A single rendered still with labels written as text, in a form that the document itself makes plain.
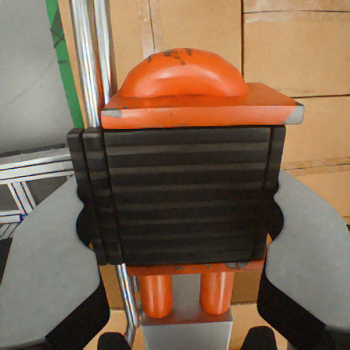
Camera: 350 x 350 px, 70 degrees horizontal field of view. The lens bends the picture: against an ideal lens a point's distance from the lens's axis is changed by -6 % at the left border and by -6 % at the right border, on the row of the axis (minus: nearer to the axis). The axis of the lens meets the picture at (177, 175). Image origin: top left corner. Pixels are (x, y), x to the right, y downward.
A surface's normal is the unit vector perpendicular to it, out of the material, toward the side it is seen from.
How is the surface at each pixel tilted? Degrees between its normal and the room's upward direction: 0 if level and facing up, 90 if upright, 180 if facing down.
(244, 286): 90
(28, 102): 0
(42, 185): 0
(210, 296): 26
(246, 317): 1
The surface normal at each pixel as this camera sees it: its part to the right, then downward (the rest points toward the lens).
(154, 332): 0.04, 0.47
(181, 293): -0.02, -0.88
